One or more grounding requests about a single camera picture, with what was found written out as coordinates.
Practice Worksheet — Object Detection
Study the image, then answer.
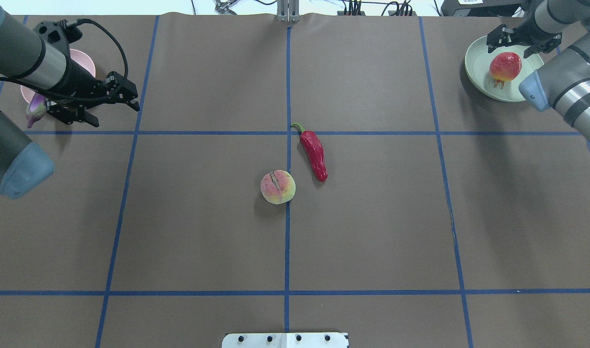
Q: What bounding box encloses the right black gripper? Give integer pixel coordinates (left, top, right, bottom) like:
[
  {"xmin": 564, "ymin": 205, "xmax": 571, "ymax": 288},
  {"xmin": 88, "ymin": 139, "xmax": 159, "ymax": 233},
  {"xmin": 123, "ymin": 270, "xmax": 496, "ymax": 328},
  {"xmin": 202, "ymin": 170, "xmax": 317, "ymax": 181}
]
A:
[{"xmin": 487, "ymin": 15, "xmax": 562, "ymax": 58}]

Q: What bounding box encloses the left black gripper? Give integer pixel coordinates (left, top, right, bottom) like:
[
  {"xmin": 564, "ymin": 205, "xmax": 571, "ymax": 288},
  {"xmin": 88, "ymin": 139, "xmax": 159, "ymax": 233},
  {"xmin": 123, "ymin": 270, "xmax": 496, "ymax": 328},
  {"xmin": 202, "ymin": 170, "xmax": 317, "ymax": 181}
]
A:
[{"xmin": 39, "ymin": 53, "xmax": 140, "ymax": 128}]

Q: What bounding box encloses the red pomegranate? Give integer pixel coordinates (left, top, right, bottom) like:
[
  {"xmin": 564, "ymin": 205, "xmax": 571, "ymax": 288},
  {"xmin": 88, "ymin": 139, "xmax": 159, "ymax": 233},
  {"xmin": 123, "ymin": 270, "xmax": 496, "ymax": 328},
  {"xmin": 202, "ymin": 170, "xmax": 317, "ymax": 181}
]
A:
[{"xmin": 488, "ymin": 52, "xmax": 522, "ymax": 89}]

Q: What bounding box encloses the purple eggplant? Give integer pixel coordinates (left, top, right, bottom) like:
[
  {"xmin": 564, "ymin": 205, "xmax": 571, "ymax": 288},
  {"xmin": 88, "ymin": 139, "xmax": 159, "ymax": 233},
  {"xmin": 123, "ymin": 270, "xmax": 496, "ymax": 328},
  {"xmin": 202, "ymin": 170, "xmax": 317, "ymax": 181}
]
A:
[{"xmin": 25, "ymin": 93, "xmax": 46, "ymax": 129}]

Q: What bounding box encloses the peach fruit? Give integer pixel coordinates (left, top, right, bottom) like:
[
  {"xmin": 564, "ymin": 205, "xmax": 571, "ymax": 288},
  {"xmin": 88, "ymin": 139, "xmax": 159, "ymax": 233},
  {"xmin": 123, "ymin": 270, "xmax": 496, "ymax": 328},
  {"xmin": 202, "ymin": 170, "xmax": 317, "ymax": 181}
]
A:
[{"xmin": 260, "ymin": 170, "xmax": 296, "ymax": 205}]

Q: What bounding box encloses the red chili pepper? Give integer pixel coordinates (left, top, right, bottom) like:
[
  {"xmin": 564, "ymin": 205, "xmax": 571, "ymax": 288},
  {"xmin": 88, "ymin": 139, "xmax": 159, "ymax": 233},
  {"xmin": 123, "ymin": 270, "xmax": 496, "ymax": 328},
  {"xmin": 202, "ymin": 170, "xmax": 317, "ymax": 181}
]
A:
[{"xmin": 290, "ymin": 123, "xmax": 328, "ymax": 183}]

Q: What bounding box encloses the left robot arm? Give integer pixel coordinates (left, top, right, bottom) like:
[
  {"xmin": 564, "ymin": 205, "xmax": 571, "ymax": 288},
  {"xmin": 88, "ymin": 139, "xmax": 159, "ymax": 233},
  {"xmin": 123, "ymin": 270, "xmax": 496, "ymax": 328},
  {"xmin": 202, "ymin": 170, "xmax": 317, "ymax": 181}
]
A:
[{"xmin": 0, "ymin": 5, "xmax": 140, "ymax": 200}]

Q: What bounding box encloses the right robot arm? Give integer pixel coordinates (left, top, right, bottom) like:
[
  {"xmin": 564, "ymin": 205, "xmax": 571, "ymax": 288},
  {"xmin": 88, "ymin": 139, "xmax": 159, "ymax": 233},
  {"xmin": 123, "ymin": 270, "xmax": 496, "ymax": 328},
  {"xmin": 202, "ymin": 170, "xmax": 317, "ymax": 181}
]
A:
[{"xmin": 487, "ymin": 0, "xmax": 590, "ymax": 143}]

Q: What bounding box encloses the pink plate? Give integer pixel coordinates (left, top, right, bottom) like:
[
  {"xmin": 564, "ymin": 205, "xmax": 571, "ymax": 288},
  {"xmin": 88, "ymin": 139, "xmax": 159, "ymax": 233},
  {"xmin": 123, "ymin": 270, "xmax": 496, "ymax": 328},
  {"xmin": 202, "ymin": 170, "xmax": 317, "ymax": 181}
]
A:
[{"xmin": 20, "ymin": 49, "xmax": 96, "ymax": 103}]

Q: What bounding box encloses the green plate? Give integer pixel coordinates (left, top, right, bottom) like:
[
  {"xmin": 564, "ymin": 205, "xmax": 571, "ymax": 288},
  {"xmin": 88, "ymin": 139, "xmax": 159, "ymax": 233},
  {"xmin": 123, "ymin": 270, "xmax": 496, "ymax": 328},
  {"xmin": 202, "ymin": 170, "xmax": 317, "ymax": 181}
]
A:
[{"xmin": 464, "ymin": 37, "xmax": 544, "ymax": 102}]

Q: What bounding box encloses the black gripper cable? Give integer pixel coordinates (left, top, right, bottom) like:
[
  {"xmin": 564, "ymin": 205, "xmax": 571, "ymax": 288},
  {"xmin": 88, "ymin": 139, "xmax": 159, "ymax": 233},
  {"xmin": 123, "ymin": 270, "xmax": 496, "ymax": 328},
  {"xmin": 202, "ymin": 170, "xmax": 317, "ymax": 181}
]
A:
[{"xmin": 58, "ymin": 18, "xmax": 129, "ymax": 97}]

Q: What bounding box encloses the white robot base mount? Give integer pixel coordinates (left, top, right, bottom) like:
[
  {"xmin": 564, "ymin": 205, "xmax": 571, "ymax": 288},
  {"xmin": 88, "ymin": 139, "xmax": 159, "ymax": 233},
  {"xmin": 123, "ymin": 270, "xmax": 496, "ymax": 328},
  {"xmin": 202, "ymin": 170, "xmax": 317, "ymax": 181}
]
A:
[{"xmin": 221, "ymin": 332, "xmax": 350, "ymax": 348}]

